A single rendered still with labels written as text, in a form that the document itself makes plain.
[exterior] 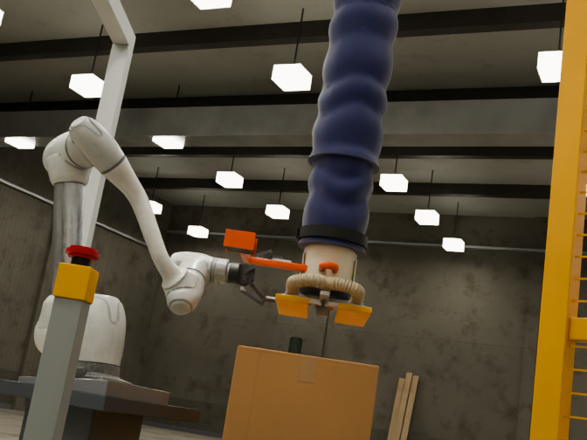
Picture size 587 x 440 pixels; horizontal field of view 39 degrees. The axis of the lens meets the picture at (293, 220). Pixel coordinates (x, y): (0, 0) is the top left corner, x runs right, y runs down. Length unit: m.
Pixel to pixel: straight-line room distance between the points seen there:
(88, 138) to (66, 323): 1.12
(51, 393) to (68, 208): 1.22
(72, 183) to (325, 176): 0.84
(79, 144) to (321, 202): 0.80
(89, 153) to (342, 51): 0.89
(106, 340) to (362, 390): 0.80
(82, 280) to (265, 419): 0.82
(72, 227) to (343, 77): 1.02
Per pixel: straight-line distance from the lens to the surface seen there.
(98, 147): 2.76
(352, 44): 2.80
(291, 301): 2.49
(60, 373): 1.73
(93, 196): 5.69
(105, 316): 2.61
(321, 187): 2.65
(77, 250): 1.75
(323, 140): 2.70
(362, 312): 2.49
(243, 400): 2.36
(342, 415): 2.34
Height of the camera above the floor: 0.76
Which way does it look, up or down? 13 degrees up
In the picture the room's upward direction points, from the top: 9 degrees clockwise
